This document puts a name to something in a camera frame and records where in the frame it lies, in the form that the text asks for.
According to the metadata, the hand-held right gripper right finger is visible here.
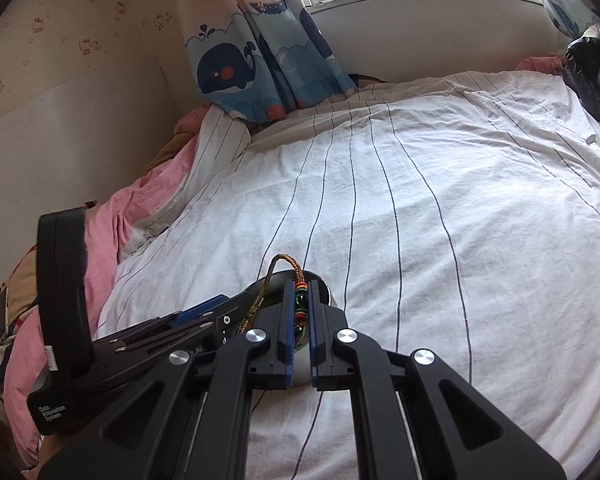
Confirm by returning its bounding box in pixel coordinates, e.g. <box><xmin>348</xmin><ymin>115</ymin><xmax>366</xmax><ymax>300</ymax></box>
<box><xmin>307</xmin><ymin>282</ymin><xmax>568</xmax><ymax>480</ymax></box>

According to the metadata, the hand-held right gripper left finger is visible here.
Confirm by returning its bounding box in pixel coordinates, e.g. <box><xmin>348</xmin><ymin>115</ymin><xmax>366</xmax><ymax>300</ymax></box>
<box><xmin>37</xmin><ymin>280</ymin><xmax>297</xmax><ymax>480</ymax></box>

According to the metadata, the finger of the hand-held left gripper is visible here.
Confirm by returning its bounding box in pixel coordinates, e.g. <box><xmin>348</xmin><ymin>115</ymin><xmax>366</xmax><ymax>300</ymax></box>
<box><xmin>115</xmin><ymin>312</ymin><xmax>246</xmax><ymax>361</ymax></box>
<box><xmin>92</xmin><ymin>296</ymin><xmax>231</xmax><ymax>346</ymax></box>

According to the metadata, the round grey metal tin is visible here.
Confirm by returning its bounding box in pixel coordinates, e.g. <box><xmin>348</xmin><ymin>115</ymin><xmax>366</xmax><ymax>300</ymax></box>
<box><xmin>240</xmin><ymin>269</ymin><xmax>338</xmax><ymax>391</ymax></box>

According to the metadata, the braided cord colourful bead bracelet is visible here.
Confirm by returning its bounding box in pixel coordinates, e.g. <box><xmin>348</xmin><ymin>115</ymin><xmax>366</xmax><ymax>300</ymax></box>
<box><xmin>237</xmin><ymin>254</ymin><xmax>311</xmax><ymax>342</ymax></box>

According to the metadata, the pink blanket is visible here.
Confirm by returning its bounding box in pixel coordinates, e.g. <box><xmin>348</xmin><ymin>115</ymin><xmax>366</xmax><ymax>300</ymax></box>
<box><xmin>2</xmin><ymin>105</ymin><xmax>211</xmax><ymax>466</ymax></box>

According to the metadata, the tan plaid pillow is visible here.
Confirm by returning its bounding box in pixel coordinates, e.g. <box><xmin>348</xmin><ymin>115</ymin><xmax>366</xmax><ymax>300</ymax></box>
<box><xmin>0</xmin><ymin>245</ymin><xmax>46</xmax><ymax>403</ymax></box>

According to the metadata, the brown cloth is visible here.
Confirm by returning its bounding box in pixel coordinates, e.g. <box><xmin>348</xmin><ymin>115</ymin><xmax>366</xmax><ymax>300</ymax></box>
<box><xmin>147</xmin><ymin>132</ymin><xmax>198</xmax><ymax>173</ymax></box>

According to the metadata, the white striped bed sheet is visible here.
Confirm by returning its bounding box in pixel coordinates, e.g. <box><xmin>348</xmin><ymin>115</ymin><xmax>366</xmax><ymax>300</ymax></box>
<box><xmin>92</xmin><ymin>67</ymin><xmax>600</xmax><ymax>480</ymax></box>

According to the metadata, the whale print curtain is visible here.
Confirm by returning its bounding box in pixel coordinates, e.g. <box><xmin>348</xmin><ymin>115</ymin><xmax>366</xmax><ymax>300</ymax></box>
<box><xmin>182</xmin><ymin>0</ymin><xmax>361</xmax><ymax>123</ymax></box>

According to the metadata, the pink cloth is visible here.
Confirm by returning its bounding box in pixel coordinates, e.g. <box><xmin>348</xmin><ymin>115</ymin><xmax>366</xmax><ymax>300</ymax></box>
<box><xmin>515</xmin><ymin>55</ymin><xmax>566</xmax><ymax>77</ymax></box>

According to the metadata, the black plastic bag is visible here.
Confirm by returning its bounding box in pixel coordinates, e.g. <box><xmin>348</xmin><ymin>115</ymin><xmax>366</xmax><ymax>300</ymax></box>
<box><xmin>562</xmin><ymin>25</ymin><xmax>600</xmax><ymax>141</ymax></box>

